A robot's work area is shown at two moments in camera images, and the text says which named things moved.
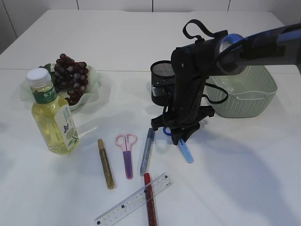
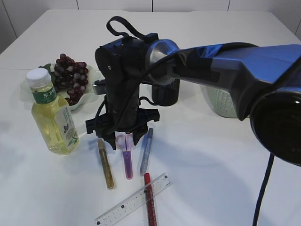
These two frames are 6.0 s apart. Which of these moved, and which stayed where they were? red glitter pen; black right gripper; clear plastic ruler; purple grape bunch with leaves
Moved: black right gripper
Stayed: red glitter pen; clear plastic ruler; purple grape bunch with leaves
